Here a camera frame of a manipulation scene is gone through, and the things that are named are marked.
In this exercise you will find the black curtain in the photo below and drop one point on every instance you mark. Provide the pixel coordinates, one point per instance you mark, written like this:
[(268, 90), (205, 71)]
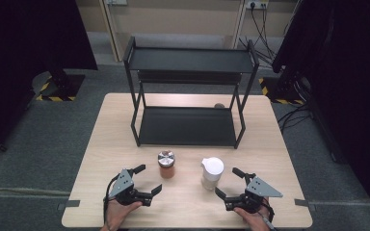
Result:
[(22, 48), (350, 64)]

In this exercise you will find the person's left hand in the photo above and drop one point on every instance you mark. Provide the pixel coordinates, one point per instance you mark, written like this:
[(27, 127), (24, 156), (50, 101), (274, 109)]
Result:
[(117, 215)]

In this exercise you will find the small round brown object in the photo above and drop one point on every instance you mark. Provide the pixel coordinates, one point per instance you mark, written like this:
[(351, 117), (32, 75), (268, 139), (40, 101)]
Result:
[(219, 105)]

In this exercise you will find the grey tape strip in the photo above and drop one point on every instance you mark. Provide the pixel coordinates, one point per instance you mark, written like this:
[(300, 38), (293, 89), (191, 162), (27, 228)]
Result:
[(303, 203), (68, 204)]

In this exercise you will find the stand base with hazard tape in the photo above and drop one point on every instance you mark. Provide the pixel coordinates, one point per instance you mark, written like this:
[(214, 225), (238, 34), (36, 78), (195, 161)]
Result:
[(277, 93), (61, 88)]

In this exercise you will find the black metal two-tier shelf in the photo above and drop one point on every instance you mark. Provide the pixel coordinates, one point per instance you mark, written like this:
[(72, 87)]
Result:
[(186, 126)]

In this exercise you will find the white wall socket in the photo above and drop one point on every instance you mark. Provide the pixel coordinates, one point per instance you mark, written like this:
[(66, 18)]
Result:
[(257, 4)]

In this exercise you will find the glass jar of red spice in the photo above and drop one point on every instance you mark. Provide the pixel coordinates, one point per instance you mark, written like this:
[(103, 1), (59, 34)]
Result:
[(166, 162)]

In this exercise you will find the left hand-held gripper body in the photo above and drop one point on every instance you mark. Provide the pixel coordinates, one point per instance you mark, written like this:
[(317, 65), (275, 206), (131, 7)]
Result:
[(122, 185)]

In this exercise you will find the person's right hand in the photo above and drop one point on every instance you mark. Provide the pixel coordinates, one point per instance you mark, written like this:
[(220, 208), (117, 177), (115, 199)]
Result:
[(253, 221)]

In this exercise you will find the white door frame post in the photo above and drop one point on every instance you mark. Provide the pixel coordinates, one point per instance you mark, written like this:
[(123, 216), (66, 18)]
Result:
[(112, 29), (239, 22)]

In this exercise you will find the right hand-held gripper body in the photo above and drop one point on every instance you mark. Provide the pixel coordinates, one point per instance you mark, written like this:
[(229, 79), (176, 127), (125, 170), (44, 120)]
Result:
[(260, 188)]

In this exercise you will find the white-lidded jar of beige powder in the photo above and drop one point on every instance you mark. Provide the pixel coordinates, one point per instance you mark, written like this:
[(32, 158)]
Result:
[(212, 171)]

